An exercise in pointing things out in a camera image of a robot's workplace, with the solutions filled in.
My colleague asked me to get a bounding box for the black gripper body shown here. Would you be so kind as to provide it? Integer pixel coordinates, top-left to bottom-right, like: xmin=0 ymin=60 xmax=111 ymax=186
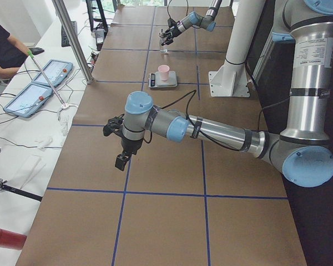
xmin=168 ymin=23 xmax=183 ymax=38
xmin=121 ymin=136 xmax=143 ymax=156

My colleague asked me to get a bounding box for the glass sauce dispenser bottle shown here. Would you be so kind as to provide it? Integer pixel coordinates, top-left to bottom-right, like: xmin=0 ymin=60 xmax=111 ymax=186
xmin=159 ymin=29 xmax=168 ymax=54

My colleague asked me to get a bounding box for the pink plastic cup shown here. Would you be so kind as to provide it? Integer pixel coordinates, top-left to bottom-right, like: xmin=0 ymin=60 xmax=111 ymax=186
xmin=158 ymin=64 xmax=170 ymax=81

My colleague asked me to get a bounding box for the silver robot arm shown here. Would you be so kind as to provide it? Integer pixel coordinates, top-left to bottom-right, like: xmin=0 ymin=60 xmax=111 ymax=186
xmin=103 ymin=1 xmax=333 ymax=187
xmin=159 ymin=0 xmax=222 ymax=47

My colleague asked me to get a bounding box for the silver digital kitchen scale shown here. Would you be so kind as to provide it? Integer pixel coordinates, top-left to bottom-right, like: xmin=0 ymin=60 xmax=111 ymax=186
xmin=148 ymin=71 xmax=178 ymax=89

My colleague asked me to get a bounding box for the black power adapter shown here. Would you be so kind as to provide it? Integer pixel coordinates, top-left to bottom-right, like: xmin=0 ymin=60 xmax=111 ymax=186
xmin=94 ymin=28 xmax=105 ymax=51

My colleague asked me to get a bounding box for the black keyboard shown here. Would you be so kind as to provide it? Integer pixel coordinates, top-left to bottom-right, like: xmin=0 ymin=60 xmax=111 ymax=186
xmin=60 ymin=21 xmax=78 ymax=47

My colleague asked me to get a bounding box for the upper blue teach pendant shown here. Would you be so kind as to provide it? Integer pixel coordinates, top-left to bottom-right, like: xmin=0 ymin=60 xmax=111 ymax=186
xmin=32 ymin=59 xmax=73 ymax=88

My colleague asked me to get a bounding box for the blue teach pendant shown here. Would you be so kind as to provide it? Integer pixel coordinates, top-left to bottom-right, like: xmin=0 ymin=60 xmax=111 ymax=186
xmin=3 ymin=83 xmax=53 ymax=118
xmin=32 ymin=59 xmax=73 ymax=88

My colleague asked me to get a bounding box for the lower blue teach pendant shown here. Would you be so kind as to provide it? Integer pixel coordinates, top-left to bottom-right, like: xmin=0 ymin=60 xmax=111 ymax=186
xmin=3 ymin=83 xmax=53 ymax=118

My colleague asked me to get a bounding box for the black computer mouse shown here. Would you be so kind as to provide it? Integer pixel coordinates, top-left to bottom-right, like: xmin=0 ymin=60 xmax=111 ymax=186
xmin=29 ymin=47 xmax=44 ymax=55

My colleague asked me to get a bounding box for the red cylinder bottle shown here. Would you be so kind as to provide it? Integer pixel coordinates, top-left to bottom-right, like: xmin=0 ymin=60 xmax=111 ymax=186
xmin=0 ymin=228 xmax=27 ymax=250

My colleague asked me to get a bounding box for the person in black shirt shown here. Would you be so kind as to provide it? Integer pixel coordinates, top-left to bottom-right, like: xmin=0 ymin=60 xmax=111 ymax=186
xmin=0 ymin=25 xmax=29 ymax=79

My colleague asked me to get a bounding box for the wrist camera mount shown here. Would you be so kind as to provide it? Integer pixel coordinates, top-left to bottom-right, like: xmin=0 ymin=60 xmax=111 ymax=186
xmin=167 ymin=17 xmax=177 ymax=28
xmin=103 ymin=114 xmax=124 ymax=137

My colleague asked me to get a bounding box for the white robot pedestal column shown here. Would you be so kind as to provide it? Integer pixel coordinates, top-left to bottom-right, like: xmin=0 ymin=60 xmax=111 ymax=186
xmin=209 ymin=0 xmax=265 ymax=98

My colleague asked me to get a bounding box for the aluminium frame post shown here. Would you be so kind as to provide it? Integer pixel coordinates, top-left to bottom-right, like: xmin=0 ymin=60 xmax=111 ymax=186
xmin=52 ymin=0 xmax=93 ymax=84

